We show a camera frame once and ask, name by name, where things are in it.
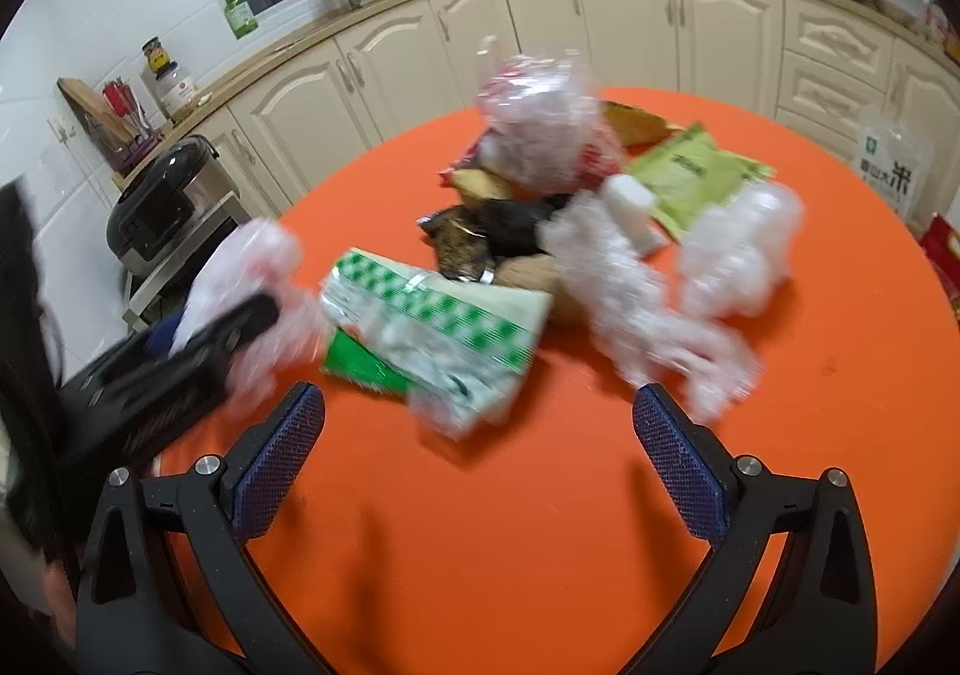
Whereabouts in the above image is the long crumpled clear plastic wrap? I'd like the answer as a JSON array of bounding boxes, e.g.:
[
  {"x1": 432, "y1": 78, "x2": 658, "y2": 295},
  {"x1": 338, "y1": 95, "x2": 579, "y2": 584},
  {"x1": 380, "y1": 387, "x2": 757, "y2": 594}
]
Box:
[{"x1": 540, "y1": 190, "x2": 760, "y2": 421}]

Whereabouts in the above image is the clear rice bag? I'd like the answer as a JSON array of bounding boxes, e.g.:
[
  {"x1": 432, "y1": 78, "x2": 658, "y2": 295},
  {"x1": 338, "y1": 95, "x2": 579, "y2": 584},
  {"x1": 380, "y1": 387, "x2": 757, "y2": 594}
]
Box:
[{"x1": 855, "y1": 112, "x2": 935, "y2": 226}]

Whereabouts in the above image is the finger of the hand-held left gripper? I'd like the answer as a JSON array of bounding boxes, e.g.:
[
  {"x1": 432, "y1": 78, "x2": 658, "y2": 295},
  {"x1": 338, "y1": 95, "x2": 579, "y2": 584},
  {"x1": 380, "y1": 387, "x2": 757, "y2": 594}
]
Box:
[{"x1": 171, "y1": 291, "x2": 284, "y2": 367}]

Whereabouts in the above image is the red snack wrapper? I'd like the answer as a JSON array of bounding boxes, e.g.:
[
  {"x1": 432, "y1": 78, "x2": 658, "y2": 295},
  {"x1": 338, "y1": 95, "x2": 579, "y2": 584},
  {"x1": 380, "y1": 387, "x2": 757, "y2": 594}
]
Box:
[{"x1": 437, "y1": 146, "x2": 488, "y2": 190}]

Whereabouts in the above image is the red gift box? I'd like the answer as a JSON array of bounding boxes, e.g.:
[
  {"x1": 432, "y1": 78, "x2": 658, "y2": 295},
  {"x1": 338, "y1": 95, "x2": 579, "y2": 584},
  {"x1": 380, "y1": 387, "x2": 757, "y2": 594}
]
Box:
[{"x1": 919, "y1": 214, "x2": 960, "y2": 331}]

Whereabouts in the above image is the round orange table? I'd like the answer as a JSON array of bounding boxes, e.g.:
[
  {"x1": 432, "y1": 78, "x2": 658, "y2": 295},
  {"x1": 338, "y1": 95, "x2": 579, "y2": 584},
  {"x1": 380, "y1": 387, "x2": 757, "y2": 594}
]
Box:
[{"x1": 180, "y1": 0, "x2": 960, "y2": 226}]

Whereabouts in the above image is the clear bag with red print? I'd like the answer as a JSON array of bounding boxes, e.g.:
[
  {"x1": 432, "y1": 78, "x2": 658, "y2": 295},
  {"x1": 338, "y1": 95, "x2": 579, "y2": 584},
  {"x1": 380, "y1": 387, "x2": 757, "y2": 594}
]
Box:
[{"x1": 477, "y1": 36, "x2": 629, "y2": 194}]

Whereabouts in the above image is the yellow brown peel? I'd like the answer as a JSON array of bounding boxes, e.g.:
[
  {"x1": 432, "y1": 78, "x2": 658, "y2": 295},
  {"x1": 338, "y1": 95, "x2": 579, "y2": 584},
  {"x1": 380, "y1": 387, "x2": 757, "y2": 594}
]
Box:
[{"x1": 602, "y1": 101, "x2": 685, "y2": 149}]

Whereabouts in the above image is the large clear plastic jar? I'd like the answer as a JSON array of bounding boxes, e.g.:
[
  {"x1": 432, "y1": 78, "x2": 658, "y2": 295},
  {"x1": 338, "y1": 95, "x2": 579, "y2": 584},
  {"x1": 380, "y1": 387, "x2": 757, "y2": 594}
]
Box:
[{"x1": 150, "y1": 61, "x2": 202, "y2": 125}]

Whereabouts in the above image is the thin clear plastic bag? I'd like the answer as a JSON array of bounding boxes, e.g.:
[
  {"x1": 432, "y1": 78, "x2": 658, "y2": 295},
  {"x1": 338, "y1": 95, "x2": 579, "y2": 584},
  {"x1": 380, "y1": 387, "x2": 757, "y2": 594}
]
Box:
[{"x1": 171, "y1": 217, "x2": 335, "y2": 413}]

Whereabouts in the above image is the white metal shelf rack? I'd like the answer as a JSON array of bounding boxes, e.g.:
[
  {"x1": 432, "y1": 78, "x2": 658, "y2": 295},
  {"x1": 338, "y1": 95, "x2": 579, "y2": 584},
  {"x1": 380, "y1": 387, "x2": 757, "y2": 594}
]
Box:
[{"x1": 120, "y1": 191, "x2": 252, "y2": 335}]

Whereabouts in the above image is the green plastic bottle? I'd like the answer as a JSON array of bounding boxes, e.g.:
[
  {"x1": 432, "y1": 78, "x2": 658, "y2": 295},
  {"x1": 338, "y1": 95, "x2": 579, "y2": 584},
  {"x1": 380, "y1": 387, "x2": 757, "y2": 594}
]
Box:
[{"x1": 223, "y1": 0, "x2": 260, "y2": 40}]

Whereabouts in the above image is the black rice cooker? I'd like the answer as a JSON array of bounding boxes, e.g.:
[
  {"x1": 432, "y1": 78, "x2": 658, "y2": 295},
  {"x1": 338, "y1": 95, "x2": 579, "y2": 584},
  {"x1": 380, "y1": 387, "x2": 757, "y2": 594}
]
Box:
[{"x1": 105, "y1": 135, "x2": 237, "y2": 278}]

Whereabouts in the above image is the light green flat packet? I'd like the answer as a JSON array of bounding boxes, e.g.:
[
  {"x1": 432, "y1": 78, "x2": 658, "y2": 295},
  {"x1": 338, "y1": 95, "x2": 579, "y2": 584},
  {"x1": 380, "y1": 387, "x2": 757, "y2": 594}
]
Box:
[{"x1": 628, "y1": 122, "x2": 777, "y2": 242}]

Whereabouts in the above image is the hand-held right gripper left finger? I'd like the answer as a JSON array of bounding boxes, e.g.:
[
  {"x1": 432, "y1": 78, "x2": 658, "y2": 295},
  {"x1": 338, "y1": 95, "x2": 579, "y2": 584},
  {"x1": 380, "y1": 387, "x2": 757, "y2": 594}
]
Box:
[{"x1": 75, "y1": 381, "x2": 338, "y2": 675}]

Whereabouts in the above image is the knife rack with red handles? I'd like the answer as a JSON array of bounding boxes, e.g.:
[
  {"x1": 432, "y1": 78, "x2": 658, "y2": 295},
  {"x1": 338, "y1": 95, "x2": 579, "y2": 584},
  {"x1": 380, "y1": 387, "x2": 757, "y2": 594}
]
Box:
[{"x1": 101, "y1": 79, "x2": 162, "y2": 172}]

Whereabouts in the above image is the wooden cutting board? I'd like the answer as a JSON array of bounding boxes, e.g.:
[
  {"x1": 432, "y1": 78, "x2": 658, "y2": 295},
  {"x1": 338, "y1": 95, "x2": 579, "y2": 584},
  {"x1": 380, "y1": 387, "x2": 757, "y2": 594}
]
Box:
[{"x1": 58, "y1": 77, "x2": 143, "y2": 158}]

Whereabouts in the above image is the round crumpled clear plastic wrap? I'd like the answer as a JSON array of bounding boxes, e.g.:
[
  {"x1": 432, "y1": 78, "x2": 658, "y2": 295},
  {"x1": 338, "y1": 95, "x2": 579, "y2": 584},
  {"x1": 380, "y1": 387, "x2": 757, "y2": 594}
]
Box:
[{"x1": 677, "y1": 182, "x2": 807, "y2": 322}]

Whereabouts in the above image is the tan peel piece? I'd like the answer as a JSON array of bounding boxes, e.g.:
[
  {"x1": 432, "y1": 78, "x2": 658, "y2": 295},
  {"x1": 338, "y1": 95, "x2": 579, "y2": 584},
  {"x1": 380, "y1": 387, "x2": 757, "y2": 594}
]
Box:
[{"x1": 448, "y1": 167, "x2": 518, "y2": 205}]

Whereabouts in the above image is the green checkered white packet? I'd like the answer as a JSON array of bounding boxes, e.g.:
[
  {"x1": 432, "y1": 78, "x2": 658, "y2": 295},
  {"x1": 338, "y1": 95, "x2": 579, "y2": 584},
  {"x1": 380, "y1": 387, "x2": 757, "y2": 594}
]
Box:
[{"x1": 319, "y1": 246, "x2": 554, "y2": 437}]

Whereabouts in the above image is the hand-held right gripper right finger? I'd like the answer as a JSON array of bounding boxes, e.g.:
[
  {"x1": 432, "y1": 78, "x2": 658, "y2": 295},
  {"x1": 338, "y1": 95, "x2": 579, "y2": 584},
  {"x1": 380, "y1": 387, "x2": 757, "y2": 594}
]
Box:
[{"x1": 615, "y1": 382, "x2": 878, "y2": 675}]

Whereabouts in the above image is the group of seasoning bottles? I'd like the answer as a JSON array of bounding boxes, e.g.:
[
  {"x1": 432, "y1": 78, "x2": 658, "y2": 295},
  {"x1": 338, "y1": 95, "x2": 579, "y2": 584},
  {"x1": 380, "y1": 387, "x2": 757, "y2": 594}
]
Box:
[{"x1": 919, "y1": 0, "x2": 960, "y2": 57}]

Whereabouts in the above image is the dark crumpled snack wrapper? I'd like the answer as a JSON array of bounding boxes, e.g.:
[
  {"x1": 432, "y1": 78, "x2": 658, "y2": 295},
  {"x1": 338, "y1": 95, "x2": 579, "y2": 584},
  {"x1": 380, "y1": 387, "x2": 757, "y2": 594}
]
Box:
[{"x1": 418, "y1": 205, "x2": 500, "y2": 284}]

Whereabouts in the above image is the small white bottle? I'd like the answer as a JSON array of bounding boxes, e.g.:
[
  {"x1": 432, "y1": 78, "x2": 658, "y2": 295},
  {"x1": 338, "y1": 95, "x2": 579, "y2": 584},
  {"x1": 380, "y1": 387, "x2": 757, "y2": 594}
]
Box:
[{"x1": 602, "y1": 172, "x2": 670, "y2": 257}]

